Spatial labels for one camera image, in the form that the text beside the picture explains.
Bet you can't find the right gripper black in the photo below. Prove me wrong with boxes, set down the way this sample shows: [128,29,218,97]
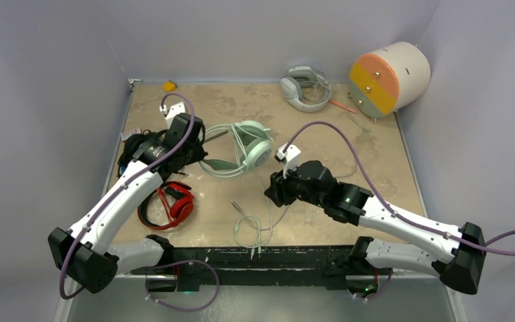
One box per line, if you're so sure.
[264,160,327,209]

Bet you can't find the red headphones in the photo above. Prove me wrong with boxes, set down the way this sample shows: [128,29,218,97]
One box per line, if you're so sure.
[137,181,194,231]

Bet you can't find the black blue headphones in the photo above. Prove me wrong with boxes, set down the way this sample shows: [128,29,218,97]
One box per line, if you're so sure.
[117,129,168,178]

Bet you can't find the mint green headphones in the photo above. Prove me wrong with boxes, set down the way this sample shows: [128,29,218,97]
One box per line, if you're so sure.
[198,120,274,178]

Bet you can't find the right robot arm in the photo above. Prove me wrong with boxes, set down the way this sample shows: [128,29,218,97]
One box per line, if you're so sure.
[264,160,486,294]

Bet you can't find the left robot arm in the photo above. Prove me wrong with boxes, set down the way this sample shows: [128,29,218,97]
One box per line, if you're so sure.
[48,113,207,299]

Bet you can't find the white grey headphones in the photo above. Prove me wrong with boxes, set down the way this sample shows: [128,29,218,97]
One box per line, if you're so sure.
[280,66,333,113]

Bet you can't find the yellow small block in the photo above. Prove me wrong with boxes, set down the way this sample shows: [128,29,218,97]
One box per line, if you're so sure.
[162,80,178,92]

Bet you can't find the red white small card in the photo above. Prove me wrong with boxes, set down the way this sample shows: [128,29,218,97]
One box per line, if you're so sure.
[120,128,142,142]

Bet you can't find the orange pen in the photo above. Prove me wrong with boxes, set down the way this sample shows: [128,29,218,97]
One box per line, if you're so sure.
[328,99,357,114]

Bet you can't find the round pastel drawer cabinet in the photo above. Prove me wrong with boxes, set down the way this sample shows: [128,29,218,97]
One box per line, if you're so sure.
[348,42,431,119]

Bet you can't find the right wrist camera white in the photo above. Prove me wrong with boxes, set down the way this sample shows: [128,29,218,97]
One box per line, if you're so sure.
[274,143,301,178]

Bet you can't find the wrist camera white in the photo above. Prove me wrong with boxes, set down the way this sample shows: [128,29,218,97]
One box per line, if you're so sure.
[274,143,301,178]
[160,102,186,128]

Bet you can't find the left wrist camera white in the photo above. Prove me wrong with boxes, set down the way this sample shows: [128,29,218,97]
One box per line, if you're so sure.
[160,102,186,128]

